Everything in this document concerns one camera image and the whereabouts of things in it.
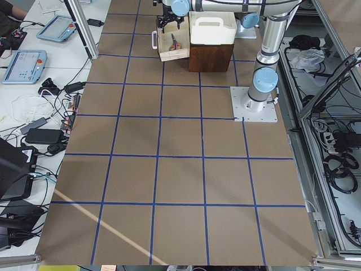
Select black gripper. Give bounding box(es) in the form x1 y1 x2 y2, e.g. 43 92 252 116
156 14 184 30

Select white drawer handle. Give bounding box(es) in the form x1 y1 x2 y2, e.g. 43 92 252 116
151 30 158 50

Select light wooden drawer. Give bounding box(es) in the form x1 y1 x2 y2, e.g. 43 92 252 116
157 16 190 62

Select grey orange handled scissors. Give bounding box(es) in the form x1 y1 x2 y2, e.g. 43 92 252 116
169 33 181 51

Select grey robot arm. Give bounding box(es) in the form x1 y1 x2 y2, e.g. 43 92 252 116
152 0 301 30
240 13 288 113

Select dark wooden drawer cabinet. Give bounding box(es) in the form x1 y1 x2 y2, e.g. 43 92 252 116
188 44 234 72

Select white plastic bin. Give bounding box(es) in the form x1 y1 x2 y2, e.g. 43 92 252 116
189 11 237 45

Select upper blue teach pendant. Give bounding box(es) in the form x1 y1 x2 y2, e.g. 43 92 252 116
36 15 76 42

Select blue teach pendant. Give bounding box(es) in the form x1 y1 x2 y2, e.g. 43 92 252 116
36 15 76 42
2 50 47 84

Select lower blue teach pendant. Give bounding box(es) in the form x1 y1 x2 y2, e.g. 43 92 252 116
2 50 47 84

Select crumpled white cloth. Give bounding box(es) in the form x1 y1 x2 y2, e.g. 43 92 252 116
290 49 325 73

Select black power adapter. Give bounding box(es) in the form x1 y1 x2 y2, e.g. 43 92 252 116
25 128 64 145

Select black laptop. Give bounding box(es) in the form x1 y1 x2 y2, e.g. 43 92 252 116
1 139 38 202

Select aluminium frame post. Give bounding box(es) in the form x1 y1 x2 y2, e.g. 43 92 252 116
64 0 99 61

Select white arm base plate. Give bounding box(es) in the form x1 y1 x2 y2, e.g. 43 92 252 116
230 86 278 123

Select white coiled cable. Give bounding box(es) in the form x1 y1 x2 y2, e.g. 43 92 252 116
11 94 56 123

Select black cable bundle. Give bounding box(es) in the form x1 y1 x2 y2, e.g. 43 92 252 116
323 154 359 194

